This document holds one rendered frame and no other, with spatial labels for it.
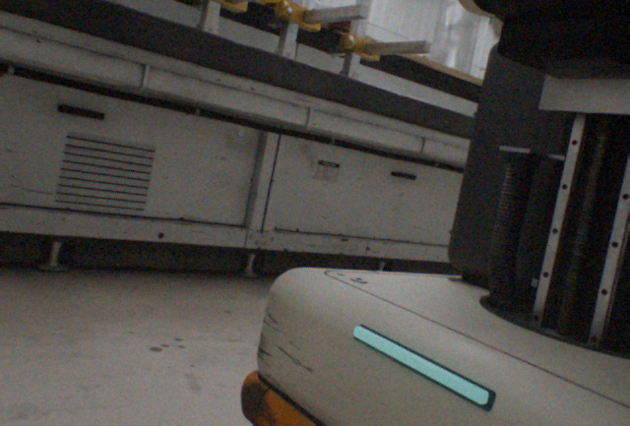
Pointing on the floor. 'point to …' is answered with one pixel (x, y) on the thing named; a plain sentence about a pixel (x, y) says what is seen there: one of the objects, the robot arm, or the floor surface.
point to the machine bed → (211, 163)
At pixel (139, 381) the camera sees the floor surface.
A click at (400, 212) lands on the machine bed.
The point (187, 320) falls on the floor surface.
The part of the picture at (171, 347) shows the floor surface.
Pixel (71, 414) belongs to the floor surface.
